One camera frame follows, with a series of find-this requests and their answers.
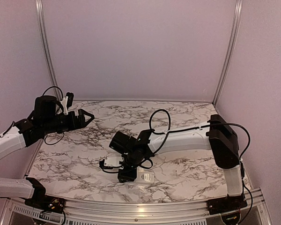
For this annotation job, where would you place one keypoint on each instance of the white remote control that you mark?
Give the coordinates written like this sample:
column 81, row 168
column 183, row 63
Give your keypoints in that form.
column 145, row 177

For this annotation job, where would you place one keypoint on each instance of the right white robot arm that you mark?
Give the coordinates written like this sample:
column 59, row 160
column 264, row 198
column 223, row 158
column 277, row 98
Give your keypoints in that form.
column 215, row 135

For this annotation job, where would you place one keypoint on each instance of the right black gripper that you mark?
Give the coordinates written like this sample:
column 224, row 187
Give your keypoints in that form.
column 127, row 176

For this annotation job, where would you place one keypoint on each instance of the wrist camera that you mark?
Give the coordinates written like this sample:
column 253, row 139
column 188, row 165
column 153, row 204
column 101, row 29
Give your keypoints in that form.
column 112, row 163
column 67, row 102

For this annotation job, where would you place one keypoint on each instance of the left aluminium corner post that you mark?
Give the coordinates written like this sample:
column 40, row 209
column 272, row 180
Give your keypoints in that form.
column 45, row 43

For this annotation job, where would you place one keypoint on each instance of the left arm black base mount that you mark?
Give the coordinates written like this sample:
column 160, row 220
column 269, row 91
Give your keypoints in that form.
column 47, row 204

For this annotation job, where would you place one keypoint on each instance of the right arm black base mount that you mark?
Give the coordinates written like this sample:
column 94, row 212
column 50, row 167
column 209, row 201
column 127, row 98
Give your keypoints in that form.
column 226, row 204

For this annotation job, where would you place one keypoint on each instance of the aluminium corner post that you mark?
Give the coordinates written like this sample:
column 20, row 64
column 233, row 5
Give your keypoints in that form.
column 45, row 43
column 230, row 49

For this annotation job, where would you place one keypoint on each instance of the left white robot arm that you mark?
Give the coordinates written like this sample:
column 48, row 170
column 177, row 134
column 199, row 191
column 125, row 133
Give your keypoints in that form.
column 49, row 116

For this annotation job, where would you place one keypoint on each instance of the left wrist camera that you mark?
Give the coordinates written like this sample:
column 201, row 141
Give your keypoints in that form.
column 67, row 102

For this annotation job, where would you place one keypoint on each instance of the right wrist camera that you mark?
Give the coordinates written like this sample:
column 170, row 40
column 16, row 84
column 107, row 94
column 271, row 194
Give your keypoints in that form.
column 112, row 163

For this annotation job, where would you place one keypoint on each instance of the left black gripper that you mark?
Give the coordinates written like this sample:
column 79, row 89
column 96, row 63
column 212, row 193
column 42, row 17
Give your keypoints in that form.
column 80, row 123

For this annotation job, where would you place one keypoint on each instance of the right aluminium corner post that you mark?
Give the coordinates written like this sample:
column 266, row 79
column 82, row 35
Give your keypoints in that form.
column 230, row 49

